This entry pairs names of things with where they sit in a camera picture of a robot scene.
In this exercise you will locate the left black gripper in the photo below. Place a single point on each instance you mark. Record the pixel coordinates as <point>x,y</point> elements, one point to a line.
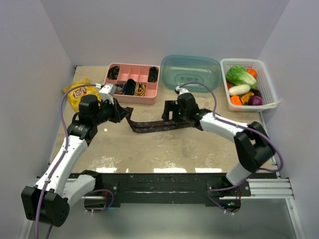
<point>119,113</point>

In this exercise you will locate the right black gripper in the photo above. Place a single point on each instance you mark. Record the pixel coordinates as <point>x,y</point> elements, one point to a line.
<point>171,105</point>

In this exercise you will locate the dark brown patterned tie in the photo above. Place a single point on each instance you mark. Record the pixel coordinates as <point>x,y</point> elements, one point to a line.
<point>153,126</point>

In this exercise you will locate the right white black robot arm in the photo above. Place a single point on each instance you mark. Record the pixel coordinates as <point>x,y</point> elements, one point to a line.
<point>251,141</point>

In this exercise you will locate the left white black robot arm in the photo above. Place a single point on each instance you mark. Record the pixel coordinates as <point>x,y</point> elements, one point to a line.
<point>49,201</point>

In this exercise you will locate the rolled dark patterned tie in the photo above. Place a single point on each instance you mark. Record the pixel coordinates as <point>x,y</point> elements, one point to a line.
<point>120,89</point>

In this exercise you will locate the rolled dark blue tie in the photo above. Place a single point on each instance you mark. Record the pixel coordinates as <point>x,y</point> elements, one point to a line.
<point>130,87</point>

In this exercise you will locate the rolled yellow tie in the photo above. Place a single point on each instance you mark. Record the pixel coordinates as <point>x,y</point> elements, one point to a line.
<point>140,90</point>

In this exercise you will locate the pink divided organizer tray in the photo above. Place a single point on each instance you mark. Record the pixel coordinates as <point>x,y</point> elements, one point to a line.
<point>139,73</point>

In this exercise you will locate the rolled black tie back right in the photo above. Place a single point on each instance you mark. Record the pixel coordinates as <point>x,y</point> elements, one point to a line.
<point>153,74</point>

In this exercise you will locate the rolled black tie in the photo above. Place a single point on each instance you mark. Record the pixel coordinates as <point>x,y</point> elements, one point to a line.
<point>113,72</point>
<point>153,74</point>

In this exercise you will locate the blue transparent plastic bin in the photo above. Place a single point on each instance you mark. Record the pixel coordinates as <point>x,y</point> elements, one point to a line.
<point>199,73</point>

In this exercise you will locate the rolled black tie back left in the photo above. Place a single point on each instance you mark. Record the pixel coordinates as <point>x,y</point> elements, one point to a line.
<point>113,72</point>

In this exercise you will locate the yellow Lays chips bag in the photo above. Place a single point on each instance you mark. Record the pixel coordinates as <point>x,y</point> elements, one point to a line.
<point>74,96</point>

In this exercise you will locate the white radish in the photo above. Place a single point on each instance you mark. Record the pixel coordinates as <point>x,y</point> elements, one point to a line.
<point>239,90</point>

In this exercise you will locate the orange carrot piece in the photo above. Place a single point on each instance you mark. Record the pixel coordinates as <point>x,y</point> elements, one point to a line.
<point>236,100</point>

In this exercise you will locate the green lettuce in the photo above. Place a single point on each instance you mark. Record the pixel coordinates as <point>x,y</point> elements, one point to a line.
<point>238,75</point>

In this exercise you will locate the orange yellow pepper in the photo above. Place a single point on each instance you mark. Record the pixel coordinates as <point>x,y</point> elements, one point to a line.
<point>245,97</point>

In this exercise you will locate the purple onion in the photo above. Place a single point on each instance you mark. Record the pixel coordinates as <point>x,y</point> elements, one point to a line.
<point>255,101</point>

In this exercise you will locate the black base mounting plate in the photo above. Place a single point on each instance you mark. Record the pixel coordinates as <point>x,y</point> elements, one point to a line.
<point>209,189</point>

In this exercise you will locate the dark purple eggplant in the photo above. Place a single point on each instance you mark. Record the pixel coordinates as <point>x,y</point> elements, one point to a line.
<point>256,92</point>

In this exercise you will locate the orange fruit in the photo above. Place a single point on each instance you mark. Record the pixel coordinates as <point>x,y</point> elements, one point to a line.
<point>252,72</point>

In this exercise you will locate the white plastic basket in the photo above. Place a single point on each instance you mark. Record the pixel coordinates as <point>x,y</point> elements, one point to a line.
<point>265,85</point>

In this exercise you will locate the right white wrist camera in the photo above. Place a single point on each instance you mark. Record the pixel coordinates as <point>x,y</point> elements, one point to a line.
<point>180,90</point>

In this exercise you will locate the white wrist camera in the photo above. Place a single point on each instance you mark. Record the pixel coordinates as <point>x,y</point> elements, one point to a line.
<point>107,91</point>
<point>180,90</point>

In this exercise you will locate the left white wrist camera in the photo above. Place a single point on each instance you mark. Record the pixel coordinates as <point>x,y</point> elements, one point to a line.
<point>107,91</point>

